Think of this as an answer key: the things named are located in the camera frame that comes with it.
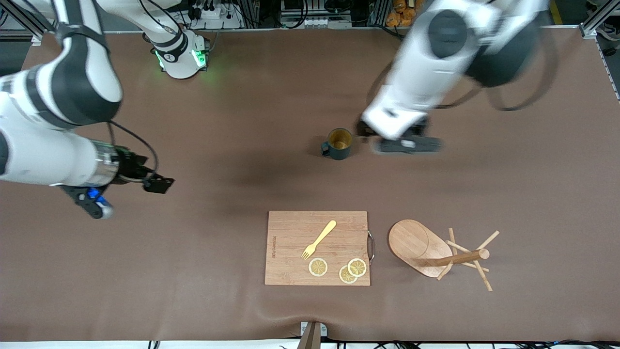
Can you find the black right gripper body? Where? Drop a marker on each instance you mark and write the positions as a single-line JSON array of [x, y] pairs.
[[129, 167]]

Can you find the dark teal mug yellow inside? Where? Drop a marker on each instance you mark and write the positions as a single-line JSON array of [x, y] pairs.
[[339, 152]]

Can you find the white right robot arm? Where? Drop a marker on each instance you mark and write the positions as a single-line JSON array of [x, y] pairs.
[[48, 160]]

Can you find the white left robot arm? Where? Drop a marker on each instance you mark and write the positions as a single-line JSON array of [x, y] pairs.
[[421, 72]]

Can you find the wooden mug tree rack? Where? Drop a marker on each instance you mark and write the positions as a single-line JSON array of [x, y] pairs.
[[411, 242]]

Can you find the brown table mat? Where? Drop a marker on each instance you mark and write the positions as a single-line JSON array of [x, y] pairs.
[[242, 242]]

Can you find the orange toy bread pile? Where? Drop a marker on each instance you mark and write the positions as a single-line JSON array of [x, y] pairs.
[[402, 17]]

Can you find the yellow plastic fork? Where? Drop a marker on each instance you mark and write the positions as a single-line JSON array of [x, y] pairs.
[[323, 234]]

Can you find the grey control box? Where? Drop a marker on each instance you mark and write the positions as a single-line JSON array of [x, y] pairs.
[[315, 22]]

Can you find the lemon slice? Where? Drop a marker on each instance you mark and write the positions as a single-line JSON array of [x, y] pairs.
[[318, 267], [357, 267], [345, 277]]

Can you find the wooden cutting board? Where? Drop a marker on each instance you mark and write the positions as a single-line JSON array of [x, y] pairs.
[[290, 261]]

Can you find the white power strip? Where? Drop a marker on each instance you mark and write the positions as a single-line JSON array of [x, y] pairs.
[[213, 14]]

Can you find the aluminium frame profile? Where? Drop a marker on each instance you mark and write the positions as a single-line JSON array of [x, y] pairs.
[[588, 29], [36, 39]]

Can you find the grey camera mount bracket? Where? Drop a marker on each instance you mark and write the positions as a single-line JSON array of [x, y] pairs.
[[311, 339]]

